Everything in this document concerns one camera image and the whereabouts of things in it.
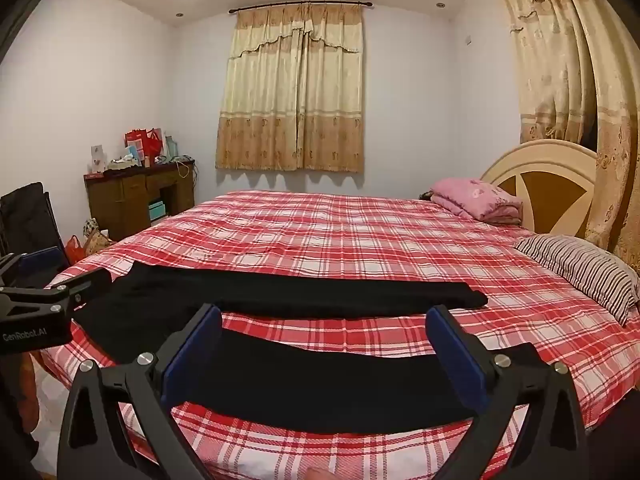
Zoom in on dark curtain rod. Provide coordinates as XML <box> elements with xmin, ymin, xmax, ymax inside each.
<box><xmin>228</xmin><ymin>2</ymin><xmax>374</xmax><ymax>14</ymax></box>

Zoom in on cream wooden headboard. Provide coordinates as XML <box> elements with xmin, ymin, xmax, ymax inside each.
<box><xmin>480</xmin><ymin>139</ymin><xmax>599</xmax><ymax>239</ymax></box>

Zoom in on pink folded blanket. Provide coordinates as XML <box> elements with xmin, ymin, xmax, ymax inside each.
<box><xmin>430</xmin><ymin>177</ymin><xmax>524</xmax><ymax>226</ymax></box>

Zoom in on floral bag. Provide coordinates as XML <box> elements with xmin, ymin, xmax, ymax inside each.
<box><xmin>82</xmin><ymin>217</ymin><xmax>117</xmax><ymax>257</ymax></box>

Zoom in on beige patterned long curtain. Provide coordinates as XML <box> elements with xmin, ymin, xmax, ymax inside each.
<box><xmin>492</xmin><ymin>0</ymin><xmax>640</xmax><ymax>281</ymax></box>

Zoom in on red plastic bag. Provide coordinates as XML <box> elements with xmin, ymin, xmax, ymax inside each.
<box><xmin>65</xmin><ymin>235</ymin><xmax>87</xmax><ymax>265</ymax></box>

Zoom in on black pants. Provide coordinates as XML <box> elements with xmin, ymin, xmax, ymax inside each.
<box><xmin>75</xmin><ymin>261</ymin><xmax>539</xmax><ymax>421</ymax></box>

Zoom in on beige window curtain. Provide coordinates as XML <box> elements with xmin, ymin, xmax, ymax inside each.
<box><xmin>215</xmin><ymin>2</ymin><xmax>366</xmax><ymax>174</ymax></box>

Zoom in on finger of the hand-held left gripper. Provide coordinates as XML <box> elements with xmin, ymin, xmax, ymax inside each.
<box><xmin>0</xmin><ymin>247</ymin><xmax>65</xmax><ymax>288</ymax></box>
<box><xmin>0</xmin><ymin>269</ymin><xmax>114</xmax><ymax>313</ymax></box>

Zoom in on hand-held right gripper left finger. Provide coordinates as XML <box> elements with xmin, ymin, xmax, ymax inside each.
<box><xmin>56</xmin><ymin>303</ymin><xmax>225</xmax><ymax>480</ymax></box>

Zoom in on brown wooden desk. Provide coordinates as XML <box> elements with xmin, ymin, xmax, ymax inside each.
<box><xmin>83</xmin><ymin>160</ymin><xmax>196</xmax><ymax>244</ymax></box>

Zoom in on striped pillow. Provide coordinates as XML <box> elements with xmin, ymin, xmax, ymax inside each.
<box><xmin>514</xmin><ymin>233</ymin><xmax>640</xmax><ymax>327</ymax></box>

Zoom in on bed with red plaid sheet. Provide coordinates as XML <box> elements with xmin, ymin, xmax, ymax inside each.
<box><xmin>40</xmin><ymin>190</ymin><xmax>640</xmax><ymax>480</ymax></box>

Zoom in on black suitcase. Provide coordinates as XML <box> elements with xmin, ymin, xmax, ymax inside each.
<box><xmin>0</xmin><ymin>182</ymin><xmax>71</xmax><ymax>267</ymax></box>

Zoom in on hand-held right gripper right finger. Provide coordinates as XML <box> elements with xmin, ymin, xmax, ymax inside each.
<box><xmin>425</xmin><ymin>304</ymin><xmax>591</xmax><ymax>480</ymax></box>

